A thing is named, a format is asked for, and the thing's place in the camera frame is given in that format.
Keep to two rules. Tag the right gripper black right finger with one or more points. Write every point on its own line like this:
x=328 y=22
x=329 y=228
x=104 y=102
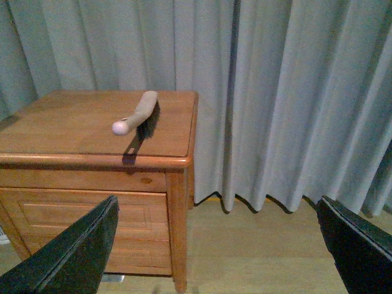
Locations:
x=361 y=250

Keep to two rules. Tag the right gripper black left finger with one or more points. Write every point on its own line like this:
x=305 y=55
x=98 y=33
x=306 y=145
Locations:
x=74 y=261

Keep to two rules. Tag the beige hand brush black bristles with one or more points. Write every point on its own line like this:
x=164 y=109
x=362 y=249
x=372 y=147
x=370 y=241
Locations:
x=142 y=114

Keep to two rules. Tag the wooden nightstand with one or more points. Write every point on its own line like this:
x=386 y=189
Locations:
x=60 y=158

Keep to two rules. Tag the grey-green curtain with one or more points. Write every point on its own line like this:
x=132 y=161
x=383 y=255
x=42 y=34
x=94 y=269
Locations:
x=294 y=96

